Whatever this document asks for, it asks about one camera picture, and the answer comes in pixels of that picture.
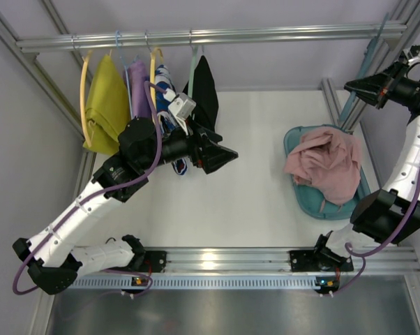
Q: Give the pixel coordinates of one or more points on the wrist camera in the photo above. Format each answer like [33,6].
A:
[412,54]
[180,107]

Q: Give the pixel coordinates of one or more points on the light blue wire hanger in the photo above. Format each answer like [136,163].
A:
[125,70]

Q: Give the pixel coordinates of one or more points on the olive yellow trousers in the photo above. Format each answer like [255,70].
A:
[107,107]

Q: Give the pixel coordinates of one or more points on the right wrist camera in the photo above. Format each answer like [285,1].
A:
[412,54]

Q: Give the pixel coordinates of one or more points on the aluminium hanging rail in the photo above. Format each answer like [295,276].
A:
[77,42]

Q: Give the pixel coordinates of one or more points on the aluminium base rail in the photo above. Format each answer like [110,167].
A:
[203,261]

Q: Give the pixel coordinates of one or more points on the slotted cable duct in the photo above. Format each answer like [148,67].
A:
[163,282]

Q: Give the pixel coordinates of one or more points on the blue-grey plastic hanger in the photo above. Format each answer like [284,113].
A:
[365,65]

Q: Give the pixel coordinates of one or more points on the purple trousers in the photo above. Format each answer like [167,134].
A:
[138,76]

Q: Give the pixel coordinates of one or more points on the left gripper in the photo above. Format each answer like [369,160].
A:
[200,151]

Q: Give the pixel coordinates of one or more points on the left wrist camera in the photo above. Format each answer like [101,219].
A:
[180,107]

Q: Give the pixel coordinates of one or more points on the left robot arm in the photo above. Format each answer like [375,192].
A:
[53,259]

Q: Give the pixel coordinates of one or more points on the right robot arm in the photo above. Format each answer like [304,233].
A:
[392,213]

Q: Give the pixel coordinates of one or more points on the black trousers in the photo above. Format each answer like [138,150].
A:
[205,96]

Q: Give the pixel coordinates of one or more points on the pink trousers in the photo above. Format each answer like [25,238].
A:
[328,160]

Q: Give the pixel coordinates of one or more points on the pale yellow hanger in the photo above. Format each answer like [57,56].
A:
[83,117]

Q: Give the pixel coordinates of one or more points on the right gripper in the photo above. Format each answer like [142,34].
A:
[386,90]

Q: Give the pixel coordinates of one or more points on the teal plastic basin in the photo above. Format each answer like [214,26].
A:
[309,198]

